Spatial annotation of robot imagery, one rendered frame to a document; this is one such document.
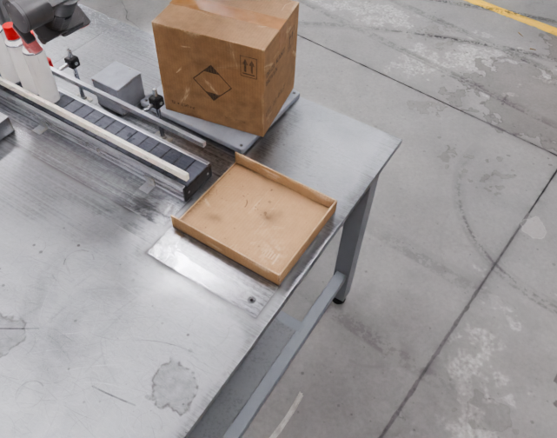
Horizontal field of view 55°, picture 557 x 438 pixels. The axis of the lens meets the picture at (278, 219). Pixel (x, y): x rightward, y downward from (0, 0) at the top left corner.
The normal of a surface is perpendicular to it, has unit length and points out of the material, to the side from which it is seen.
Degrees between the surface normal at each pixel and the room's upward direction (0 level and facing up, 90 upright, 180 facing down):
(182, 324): 0
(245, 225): 0
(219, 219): 0
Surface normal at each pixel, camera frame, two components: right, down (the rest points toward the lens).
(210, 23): 0.03, -0.63
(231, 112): -0.36, 0.71
